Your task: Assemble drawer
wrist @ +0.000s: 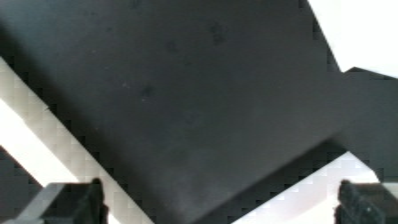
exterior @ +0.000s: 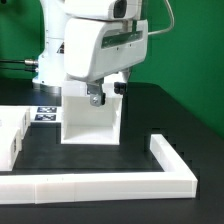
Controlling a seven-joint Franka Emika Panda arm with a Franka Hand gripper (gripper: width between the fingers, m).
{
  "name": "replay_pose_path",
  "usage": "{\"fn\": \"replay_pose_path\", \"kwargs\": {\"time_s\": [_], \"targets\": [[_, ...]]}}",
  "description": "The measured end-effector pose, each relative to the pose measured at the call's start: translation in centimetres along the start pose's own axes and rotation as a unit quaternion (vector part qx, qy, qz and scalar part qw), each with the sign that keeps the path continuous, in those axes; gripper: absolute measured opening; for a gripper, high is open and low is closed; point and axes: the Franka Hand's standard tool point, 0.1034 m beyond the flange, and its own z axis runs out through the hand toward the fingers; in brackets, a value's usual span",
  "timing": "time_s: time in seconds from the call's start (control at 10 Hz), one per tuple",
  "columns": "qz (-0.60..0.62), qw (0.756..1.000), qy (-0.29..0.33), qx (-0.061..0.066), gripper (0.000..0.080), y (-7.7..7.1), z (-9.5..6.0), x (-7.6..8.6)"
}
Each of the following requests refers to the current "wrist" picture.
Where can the white L-shaped fence wall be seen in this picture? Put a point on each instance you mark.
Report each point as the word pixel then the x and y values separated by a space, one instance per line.
pixel 47 150

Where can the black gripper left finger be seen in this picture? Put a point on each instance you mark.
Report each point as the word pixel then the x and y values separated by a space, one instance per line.
pixel 67 204

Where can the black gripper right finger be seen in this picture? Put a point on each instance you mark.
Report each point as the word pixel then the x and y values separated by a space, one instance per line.
pixel 369 203

